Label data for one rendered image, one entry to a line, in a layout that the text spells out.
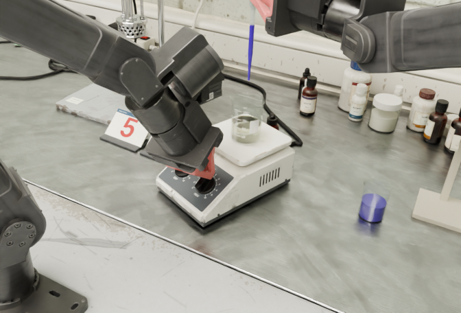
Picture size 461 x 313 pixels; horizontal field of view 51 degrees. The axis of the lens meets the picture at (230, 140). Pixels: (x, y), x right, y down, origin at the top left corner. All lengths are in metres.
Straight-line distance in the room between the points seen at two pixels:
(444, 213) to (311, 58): 0.52
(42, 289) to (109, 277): 0.08
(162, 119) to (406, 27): 0.30
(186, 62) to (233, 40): 0.68
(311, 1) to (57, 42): 0.28
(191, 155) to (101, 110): 0.44
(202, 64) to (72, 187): 0.36
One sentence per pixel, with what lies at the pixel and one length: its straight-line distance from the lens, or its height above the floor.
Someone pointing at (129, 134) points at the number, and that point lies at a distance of 0.96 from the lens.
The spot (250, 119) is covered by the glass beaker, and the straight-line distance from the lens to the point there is 0.75.
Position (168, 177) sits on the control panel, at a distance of 0.79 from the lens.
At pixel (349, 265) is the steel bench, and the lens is 0.72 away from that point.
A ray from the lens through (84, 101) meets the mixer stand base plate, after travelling 1.10.
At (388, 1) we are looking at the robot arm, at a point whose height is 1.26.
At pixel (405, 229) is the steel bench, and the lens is 0.81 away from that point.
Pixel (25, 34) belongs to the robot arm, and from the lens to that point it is 0.51.
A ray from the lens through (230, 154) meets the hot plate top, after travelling 0.75.
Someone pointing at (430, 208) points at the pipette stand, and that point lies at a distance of 0.86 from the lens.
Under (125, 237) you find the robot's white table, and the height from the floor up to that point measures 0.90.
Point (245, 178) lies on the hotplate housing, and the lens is 0.75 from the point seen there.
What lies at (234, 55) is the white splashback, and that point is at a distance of 1.28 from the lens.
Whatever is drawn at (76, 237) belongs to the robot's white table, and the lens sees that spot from 0.75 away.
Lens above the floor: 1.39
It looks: 31 degrees down
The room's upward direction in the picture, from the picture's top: 3 degrees clockwise
